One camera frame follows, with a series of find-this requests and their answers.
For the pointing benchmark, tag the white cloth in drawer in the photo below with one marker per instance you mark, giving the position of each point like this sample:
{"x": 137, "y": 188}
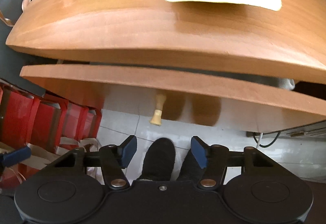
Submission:
{"x": 282, "y": 83}

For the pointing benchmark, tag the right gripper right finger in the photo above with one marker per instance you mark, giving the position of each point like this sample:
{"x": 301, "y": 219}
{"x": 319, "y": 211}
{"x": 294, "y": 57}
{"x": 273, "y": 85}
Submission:
{"x": 212, "y": 160}

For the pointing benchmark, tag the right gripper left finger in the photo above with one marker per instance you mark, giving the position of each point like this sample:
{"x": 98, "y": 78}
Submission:
{"x": 114, "y": 159}

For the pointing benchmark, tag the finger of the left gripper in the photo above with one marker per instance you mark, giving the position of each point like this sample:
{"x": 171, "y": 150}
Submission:
{"x": 15, "y": 157}

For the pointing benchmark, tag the wooden nightstand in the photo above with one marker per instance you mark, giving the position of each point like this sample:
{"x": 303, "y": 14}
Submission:
{"x": 289, "y": 43}

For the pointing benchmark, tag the red gift bag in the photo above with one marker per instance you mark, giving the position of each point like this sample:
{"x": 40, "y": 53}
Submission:
{"x": 58, "y": 123}
{"x": 18, "y": 112}

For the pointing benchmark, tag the right black shoe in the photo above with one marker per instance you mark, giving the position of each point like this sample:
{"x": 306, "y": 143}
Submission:
{"x": 190, "y": 169}

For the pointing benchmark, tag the wooden drawer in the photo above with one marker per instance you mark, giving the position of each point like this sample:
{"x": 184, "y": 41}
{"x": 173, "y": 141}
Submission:
{"x": 182, "y": 96}

